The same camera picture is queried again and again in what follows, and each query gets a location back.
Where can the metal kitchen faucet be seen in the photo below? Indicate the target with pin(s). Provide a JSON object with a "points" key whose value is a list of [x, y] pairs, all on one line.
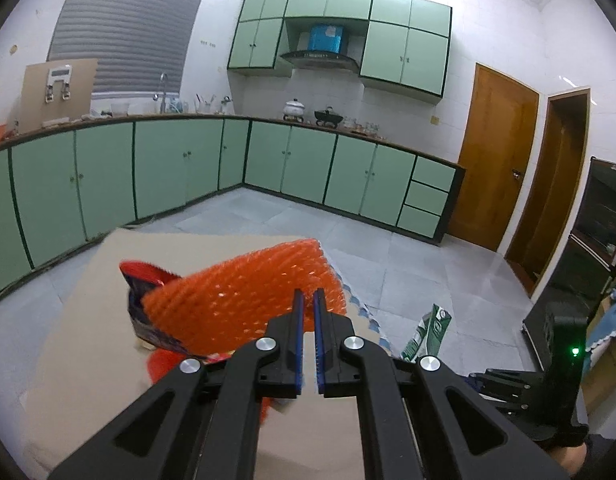
{"points": [[163, 92]]}

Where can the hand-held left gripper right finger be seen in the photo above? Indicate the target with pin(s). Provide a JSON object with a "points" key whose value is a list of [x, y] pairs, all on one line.
{"points": [[319, 340]]}

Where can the green base cabinets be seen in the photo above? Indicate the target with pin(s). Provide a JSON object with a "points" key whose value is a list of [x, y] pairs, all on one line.
{"points": [[162, 170]]}

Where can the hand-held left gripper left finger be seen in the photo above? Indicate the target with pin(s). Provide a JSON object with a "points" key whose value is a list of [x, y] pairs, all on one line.
{"points": [[299, 340]]}

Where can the utensil holders with utensils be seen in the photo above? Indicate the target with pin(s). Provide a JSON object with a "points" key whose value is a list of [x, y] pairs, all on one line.
{"points": [[210, 105]]}

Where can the orange bubble wrap sheet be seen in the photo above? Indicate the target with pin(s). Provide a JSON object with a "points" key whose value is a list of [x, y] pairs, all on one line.
{"points": [[248, 300]]}

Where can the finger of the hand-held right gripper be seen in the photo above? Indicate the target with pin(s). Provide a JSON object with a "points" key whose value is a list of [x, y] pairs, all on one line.
{"points": [[513, 376], [503, 395]]}

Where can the row of glass jars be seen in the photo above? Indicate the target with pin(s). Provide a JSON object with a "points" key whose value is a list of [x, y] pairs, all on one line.
{"points": [[365, 127]]}

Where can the blue cloth with lace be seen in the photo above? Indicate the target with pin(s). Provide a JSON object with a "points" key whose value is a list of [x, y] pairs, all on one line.
{"points": [[610, 320]]}

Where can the wooden door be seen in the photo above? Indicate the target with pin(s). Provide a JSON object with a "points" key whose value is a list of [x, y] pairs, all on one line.
{"points": [[493, 160]]}

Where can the person's right forearm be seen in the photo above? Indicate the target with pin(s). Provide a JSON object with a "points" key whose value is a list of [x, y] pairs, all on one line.
{"points": [[568, 457]]}

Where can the white cooking pot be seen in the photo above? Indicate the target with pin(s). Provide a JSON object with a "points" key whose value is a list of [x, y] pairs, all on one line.
{"points": [[294, 110]]}

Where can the wooden door frame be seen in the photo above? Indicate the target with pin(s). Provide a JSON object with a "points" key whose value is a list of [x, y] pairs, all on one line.
{"points": [[580, 160]]}

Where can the range hood with blue film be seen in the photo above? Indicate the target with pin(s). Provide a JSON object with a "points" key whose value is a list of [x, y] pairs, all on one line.
{"points": [[323, 50]]}

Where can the green wall cabinets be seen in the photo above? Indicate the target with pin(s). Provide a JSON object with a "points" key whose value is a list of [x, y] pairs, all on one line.
{"points": [[388, 50]]}

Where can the red plastic wrapper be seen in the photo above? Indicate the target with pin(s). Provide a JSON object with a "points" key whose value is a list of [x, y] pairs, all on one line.
{"points": [[162, 367]]}

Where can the white plastic bracket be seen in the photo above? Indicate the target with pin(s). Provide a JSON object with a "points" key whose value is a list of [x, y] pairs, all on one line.
{"points": [[57, 80]]}

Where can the green white wrapper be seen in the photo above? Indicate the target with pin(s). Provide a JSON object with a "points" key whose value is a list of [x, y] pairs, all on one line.
{"points": [[428, 332]]}

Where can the red blue snack packet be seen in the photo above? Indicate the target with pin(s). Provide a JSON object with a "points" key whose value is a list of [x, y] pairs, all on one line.
{"points": [[137, 305]]}

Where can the brown cardboard sheet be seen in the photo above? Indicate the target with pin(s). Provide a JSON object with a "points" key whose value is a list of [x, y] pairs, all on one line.
{"points": [[82, 90]]}

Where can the black glass cabinet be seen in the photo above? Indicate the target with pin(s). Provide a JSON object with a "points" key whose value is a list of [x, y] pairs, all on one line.
{"points": [[603, 220]]}

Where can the grey window blind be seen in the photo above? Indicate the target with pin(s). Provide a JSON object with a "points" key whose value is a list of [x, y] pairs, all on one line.
{"points": [[122, 25]]}

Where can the black wok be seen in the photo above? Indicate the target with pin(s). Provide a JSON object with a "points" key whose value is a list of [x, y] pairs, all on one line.
{"points": [[329, 117]]}

